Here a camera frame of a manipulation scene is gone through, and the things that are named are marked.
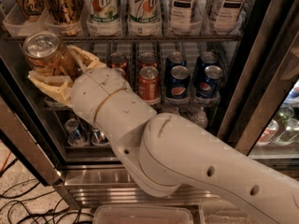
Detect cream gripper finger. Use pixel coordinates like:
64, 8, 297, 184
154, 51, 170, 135
66, 45, 107, 76
28, 71, 74, 106

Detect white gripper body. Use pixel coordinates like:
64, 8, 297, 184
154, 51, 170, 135
71, 68, 131, 125

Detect orange lacroix can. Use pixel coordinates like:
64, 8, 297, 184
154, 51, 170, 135
22, 31, 78, 79
43, 0, 81, 25
16, 0, 45, 22

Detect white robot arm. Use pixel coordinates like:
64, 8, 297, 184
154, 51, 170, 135
28, 47, 299, 224

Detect orange soda can back left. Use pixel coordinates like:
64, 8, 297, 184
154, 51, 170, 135
108, 52, 128, 74

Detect orange soda can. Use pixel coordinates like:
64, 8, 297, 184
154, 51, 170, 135
138, 51, 158, 68
138, 66, 160, 102
108, 52, 128, 74

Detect silver blue can bottom left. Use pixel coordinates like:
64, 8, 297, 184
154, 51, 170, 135
64, 119, 87, 145

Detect silver blue can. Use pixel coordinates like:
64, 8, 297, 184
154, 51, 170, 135
92, 128, 108, 146
64, 119, 87, 145

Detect steel fridge door left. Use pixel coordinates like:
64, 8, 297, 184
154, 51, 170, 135
0, 61, 61, 186

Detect orange soda can back right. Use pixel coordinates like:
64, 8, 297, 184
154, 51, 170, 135
138, 51, 158, 68

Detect orange soda can front right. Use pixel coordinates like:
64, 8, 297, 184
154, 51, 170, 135
138, 66, 160, 102

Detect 7UP can left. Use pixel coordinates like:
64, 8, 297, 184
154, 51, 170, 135
87, 0, 119, 23

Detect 7up can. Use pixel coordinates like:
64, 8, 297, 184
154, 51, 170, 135
128, 0, 159, 23
87, 0, 119, 23

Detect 7UP can right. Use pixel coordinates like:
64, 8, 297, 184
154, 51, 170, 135
128, 0, 159, 23

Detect blue Pepsi can back left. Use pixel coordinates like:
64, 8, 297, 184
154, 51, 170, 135
164, 50, 186, 84

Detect blue pepsi can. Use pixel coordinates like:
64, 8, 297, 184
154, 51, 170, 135
196, 65, 223, 99
164, 50, 186, 84
166, 65, 190, 99
192, 51, 219, 86

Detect blue Pepsi can front left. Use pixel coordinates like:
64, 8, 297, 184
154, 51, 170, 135
166, 65, 190, 99

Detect steel fridge base sill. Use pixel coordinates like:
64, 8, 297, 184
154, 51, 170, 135
53, 164, 221, 209

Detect blue Pepsi can back right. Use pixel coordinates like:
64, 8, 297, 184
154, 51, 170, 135
192, 51, 219, 86

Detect blue Pepsi can front right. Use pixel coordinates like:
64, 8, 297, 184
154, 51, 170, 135
196, 65, 223, 99

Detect glass fridge door right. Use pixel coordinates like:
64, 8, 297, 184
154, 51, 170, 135
214, 0, 299, 171

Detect white Teas Tea bottle left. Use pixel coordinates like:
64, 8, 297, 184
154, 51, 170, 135
169, 0, 198, 30

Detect white teas tea bottle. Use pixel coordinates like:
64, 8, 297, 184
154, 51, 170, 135
169, 0, 198, 30
206, 0, 245, 34

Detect clear plastic bin left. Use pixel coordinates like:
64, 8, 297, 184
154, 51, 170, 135
93, 205, 193, 224

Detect clear plastic bin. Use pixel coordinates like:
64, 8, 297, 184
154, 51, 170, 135
199, 201, 260, 224
93, 205, 193, 224

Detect white Teas Tea bottle right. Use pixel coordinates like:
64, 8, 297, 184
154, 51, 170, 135
206, 0, 245, 34

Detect clear plastic bin right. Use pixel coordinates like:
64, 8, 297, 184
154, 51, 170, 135
199, 201, 260, 224

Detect middle wire fridge shelf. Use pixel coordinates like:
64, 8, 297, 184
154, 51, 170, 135
43, 104, 218, 111

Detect wire fridge shelf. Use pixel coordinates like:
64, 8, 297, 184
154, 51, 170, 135
43, 104, 218, 111
4, 34, 243, 45

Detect top wire fridge shelf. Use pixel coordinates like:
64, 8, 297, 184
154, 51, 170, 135
4, 34, 243, 45

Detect black floor cables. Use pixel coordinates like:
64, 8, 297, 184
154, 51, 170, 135
0, 158, 94, 224

